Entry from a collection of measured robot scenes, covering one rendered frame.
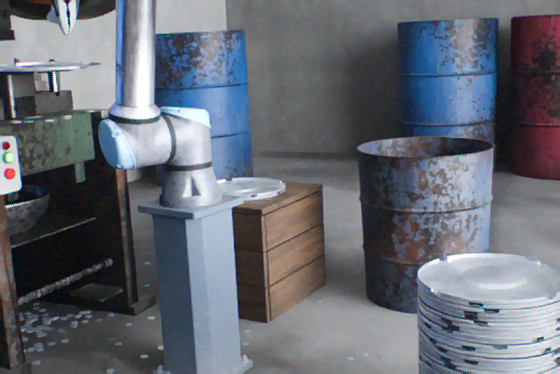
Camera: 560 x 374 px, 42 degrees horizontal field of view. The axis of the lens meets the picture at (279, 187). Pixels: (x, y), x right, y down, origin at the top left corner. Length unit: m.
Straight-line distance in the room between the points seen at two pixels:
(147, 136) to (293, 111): 3.76
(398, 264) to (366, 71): 3.03
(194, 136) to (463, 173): 0.83
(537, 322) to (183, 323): 0.84
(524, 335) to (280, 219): 1.01
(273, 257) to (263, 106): 3.36
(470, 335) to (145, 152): 0.80
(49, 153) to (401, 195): 1.01
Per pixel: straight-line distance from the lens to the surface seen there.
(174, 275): 1.81
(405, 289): 2.26
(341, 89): 5.22
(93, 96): 4.40
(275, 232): 2.20
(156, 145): 1.69
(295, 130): 5.40
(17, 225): 2.24
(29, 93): 2.19
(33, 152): 2.12
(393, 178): 2.17
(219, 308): 1.83
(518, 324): 1.41
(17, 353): 2.08
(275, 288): 2.24
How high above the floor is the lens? 0.83
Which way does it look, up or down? 12 degrees down
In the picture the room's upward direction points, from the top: 3 degrees counter-clockwise
